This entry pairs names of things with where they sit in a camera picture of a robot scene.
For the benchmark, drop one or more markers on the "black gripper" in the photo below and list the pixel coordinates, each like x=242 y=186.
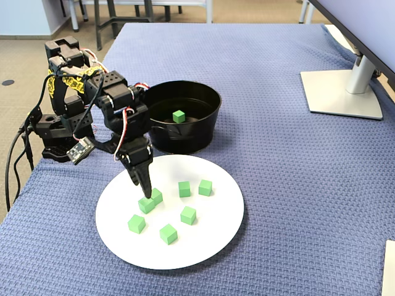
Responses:
x=137 y=156

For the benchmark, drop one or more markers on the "green cube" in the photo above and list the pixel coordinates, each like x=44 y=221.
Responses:
x=168 y=234
x=184 y=189
x=178 y=117
x=188 y=216
x=136 y=224
x=205 y=188
x=158 y=197
x=145 y=207

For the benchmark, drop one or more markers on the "white round plate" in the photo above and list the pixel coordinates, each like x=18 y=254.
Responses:
x=210 y=237

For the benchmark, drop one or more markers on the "black metal bucket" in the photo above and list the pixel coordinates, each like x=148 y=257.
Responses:
x=197 y=135

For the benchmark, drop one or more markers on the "blue waffle-weave cloth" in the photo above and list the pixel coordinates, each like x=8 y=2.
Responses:
x=277 y=185

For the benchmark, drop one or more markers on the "black floor socket cover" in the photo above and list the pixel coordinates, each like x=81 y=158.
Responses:
x=8 y=82

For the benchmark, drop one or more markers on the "monitor with silver stand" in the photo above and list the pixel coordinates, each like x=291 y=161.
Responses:
x=339 y=98

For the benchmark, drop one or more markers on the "white furniture leg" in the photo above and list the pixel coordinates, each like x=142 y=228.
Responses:
x=304 y=12

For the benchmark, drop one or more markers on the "white flat board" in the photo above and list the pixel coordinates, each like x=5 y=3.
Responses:
x=389 y=271

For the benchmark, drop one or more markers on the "small camera circuit board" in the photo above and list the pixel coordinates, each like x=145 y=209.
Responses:
x=79 y=151

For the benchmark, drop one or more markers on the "dark grey metal stool frame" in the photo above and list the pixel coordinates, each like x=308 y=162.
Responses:
x=98 y=31

